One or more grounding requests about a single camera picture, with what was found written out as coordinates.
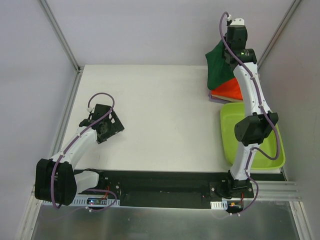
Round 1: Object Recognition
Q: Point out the left aluminium frame post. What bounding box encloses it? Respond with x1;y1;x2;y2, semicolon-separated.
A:
37;0;82;73

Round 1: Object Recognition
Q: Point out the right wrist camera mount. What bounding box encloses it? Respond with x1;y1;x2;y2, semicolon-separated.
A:
226;14;245;27

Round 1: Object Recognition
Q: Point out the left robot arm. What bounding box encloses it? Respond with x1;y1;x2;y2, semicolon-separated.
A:
34;104;125;207

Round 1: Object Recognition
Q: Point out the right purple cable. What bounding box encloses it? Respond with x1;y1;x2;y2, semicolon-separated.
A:
218;11;281;221

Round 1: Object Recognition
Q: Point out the aluminium frame post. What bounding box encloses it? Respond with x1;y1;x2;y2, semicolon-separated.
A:
257;0;302;70
37;0;82;73

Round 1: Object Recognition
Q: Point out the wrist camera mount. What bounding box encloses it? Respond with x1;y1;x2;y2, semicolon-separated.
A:
226;14;245;27
86;106;94;113

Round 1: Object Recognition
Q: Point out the right white cable duct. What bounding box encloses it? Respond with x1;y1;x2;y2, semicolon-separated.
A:
210;200;228;210

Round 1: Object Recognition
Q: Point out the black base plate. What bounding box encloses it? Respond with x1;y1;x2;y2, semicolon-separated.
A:
74;167;286;208

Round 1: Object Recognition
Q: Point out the white cable duct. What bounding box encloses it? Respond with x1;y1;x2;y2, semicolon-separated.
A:
210;200;228;210
41;195;121;208

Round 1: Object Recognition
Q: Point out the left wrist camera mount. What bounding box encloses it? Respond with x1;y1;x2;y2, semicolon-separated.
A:
86;106;94;113

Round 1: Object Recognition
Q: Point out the right aluminium frame post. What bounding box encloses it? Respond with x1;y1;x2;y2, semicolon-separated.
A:
257;0;302;70

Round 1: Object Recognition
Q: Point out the purple folded t-shirt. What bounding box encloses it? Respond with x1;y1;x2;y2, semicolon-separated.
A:
208;93;228;104

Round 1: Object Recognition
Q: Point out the lime green plastic tray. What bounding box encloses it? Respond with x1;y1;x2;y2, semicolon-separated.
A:
219;101;286;171

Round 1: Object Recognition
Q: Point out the left white cable duct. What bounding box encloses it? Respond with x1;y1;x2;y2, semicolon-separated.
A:
41;195;121;208

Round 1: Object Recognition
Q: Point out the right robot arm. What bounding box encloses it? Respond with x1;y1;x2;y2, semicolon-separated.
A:
222;22;279;198

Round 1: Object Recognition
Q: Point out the beige folded t-shirt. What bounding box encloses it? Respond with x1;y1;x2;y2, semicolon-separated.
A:
209;94;243;103

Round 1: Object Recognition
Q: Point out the orange folded t-shirt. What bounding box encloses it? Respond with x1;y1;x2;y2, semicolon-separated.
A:
211;77;243;101

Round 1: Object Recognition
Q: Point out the dark green t-shirt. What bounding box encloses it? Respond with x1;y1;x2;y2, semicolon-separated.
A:
205;40;235;90

